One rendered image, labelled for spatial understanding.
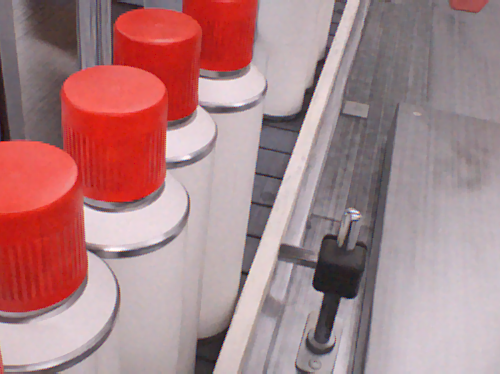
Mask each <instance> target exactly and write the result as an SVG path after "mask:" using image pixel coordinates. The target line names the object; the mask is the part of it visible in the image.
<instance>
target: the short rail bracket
mask: <svg viewBox="0 0 500 374"><path fill-rule="evenodd" d="M362 219H363V216H362V213H361V211H360V210H358V209H356V208H349V209H347V210H345V211H344V215H343V218H342V222H341V225H340V228H339V232H338V234H326V235H324V237H323V238H322V240H321V247H320V251H319V254H318V257H317V261H316V268H315V272H314V276H313V279H312V286H313V288H314V289H315V291H319V292H322V293H324V294H323V297H322V301H321V307H320V311H319V315H318V319H317V322H316V325H315V332H314V339H315V341H317V342H319V343H321V344H325V343H327V342H328V341H330V338H331V335H332V329H333V325H334V323H335V319H336V316H337V313H338V307H339V304H340V301H341V297H343V298H346V299H350V300H351V299H354V298H355V297H356V296H358V294H359V290H360V288H361V282H362V279H363V276H364V273H365V270H366V259H367V252H368V246H367V244H366V243H365V242H364V241H362V240H359V239H357V238H358V234H359V231H360V228H361V222H362Z"/></svg>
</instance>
